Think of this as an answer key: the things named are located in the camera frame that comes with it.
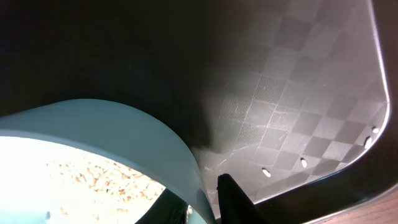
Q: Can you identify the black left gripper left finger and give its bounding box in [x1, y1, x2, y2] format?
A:
[136, 189, 188, 224]

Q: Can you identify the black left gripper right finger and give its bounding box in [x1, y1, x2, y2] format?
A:
[217, 174, 270, 224]

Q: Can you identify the pile of rice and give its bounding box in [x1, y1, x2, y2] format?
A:
[45, 157, 165, 223]

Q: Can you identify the light blue bowl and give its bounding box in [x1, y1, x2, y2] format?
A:
[1, 99, 215, 223]

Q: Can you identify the brown serving tray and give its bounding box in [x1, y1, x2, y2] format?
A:
[1, 0, 397, 223]

